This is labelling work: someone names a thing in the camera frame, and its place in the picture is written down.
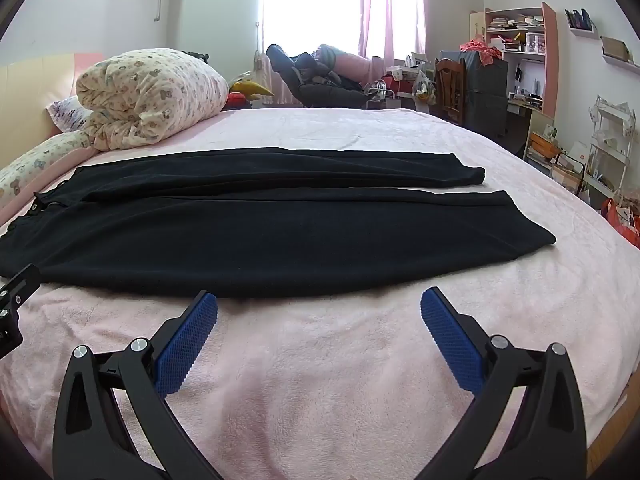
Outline red cloth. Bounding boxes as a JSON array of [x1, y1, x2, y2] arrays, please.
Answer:
[[460, 37, 503, 68]]

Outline pink curtain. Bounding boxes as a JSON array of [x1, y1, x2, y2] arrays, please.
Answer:
[[357, 0, 430, 61]]

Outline bear print pillow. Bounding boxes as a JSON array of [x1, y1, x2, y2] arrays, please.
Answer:
[[0, 130, 96, 211]]

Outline wooden chair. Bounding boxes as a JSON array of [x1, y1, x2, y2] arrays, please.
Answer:
[[434, 57, 468, 126]]

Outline bright window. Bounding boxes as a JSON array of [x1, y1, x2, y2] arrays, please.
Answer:
[[260, 0, 401, 61]]

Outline pile of books and boxes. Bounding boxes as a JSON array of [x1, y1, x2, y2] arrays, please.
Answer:
[[525, 125, 587, 196]]

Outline white wall shelf with box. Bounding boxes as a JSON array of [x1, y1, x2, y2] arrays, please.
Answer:
[[600, 36, 640, 68]]

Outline yellow and pink headboard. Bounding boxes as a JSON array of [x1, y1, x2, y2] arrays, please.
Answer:
[[0, 51, 86, 168]]

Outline pink bed sheet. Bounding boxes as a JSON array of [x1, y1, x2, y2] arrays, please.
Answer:
[[0, 107, 640, 480]]

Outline dark fabric wardrobe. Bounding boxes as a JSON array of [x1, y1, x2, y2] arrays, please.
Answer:
[[459, 50, 510, 140]]

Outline plastic bag with fruit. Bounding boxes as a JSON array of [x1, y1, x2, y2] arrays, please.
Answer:
[[412, 70, 437, 106]]

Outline white metal rack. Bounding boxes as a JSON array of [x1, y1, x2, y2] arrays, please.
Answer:
[[582, 95, 637, 201]]

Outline rolled bear print quilt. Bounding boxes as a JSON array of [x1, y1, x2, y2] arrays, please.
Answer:
[[75, 48, 231, 152]]

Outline black reclining chair with clothes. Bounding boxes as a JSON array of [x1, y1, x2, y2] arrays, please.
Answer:
[[265, 44, 381, 108]]

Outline white wall shelf with folders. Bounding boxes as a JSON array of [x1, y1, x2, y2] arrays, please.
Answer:
[[565, 8, 599, 38]]

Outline black pants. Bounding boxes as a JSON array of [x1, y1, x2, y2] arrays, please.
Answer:
[[0, 146, 557, 299]]

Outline purple print pillow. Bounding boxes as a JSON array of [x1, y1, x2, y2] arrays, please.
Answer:
[[46, 96, 96, 133]]

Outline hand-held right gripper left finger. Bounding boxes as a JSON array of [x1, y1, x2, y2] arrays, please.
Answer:
[[52, 290, 224, 480]]

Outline yellow plush toy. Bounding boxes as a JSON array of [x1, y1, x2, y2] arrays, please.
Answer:
[[227, 80, 275, 110]]

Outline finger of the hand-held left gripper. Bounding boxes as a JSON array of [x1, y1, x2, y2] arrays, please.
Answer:
[[0, 264, 42, 359]]

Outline pink bookshelf desk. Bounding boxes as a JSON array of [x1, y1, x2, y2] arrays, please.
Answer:
[[469, 1, 558, 121]]

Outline red bag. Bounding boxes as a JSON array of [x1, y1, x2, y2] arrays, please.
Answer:
[[600, 195, 640, 248]]

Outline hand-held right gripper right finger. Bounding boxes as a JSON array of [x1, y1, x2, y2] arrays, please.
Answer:
[[420, 286, 587, 480]]

